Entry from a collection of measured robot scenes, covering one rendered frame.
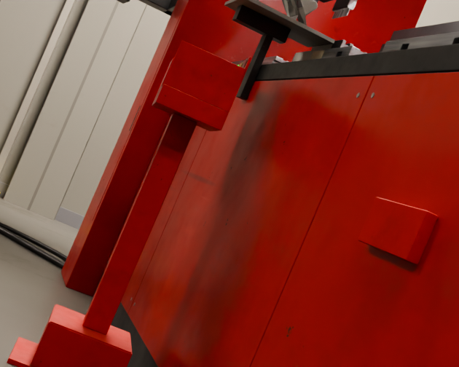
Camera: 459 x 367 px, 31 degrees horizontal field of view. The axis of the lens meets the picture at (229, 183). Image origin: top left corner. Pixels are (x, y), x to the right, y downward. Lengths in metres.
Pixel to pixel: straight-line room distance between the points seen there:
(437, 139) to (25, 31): 3.85
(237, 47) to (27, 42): 2.05
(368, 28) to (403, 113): 1.91
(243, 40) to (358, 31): 0.45
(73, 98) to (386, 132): 3.49
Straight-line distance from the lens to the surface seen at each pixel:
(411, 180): 1.19
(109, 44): 4.70
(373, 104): 1.41
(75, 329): 1.90
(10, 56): 4.83
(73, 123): 4.68
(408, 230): 1.11
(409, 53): 1.38
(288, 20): 2.08
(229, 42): 3.01
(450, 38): 1.56
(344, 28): 3.16
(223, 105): 1.85
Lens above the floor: 0.54
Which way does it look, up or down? level
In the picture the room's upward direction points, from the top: 23 degrees clockwise
